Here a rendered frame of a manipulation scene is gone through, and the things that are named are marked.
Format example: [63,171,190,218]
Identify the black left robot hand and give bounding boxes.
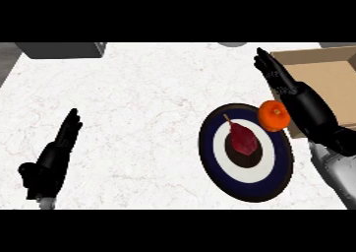
[18,107,84,202]

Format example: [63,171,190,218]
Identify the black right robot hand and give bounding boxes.
[252,47,356,158]

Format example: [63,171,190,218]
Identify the brown cardboard box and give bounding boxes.
[270,44,356,140]

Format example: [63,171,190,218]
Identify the red pear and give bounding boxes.
[223,113,260,157]

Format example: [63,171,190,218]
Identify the dark blue and white plate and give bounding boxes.
[198,102,295,204]

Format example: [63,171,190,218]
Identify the dark grey box appliance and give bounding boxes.
[13,42,109,60]

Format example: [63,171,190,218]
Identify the orange fruit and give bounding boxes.
[257,99,294,133]

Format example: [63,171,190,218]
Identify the grey round object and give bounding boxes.
[217,42,248,48]

